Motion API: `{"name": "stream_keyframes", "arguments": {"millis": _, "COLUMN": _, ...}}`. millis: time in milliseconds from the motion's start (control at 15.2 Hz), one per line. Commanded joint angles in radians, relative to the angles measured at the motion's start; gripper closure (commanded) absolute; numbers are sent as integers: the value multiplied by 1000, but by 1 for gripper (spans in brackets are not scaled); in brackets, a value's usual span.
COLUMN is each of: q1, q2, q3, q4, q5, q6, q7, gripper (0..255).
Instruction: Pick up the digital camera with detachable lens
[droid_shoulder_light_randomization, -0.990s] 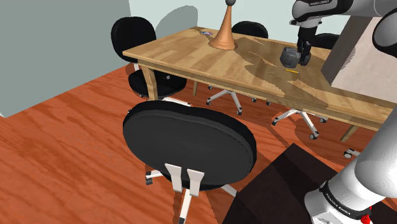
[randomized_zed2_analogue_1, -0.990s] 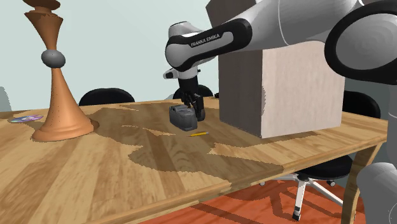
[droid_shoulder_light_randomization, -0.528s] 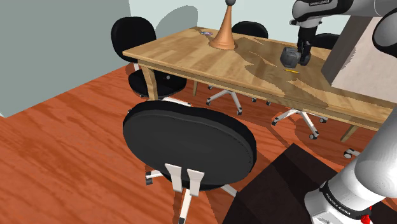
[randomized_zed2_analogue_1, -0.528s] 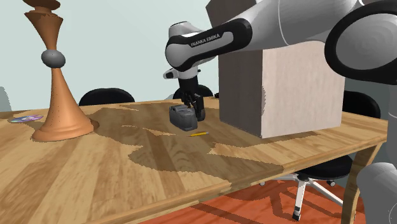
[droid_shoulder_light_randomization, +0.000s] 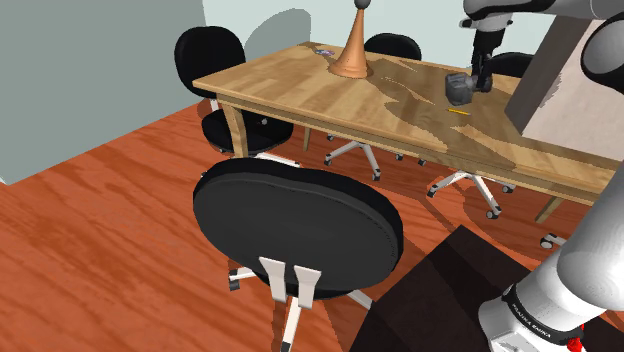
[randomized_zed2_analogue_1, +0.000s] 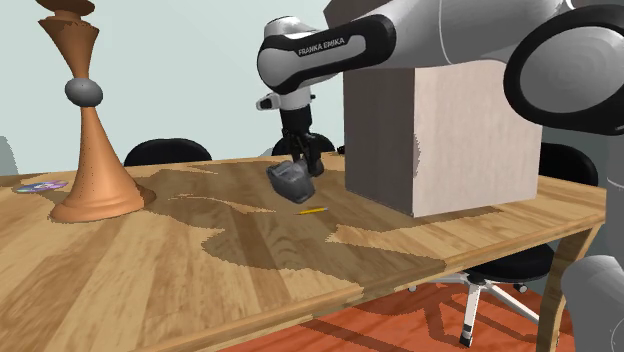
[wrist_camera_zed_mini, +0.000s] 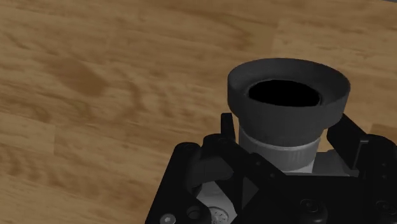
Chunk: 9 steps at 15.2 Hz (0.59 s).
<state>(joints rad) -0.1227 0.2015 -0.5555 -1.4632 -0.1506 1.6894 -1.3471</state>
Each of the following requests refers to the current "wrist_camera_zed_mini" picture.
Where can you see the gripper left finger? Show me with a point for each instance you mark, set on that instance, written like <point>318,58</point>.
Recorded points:
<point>186,173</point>

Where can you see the grey camera with black lens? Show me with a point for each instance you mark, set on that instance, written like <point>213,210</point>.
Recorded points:
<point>279,124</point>

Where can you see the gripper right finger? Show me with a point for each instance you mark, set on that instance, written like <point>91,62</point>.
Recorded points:
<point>377,155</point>

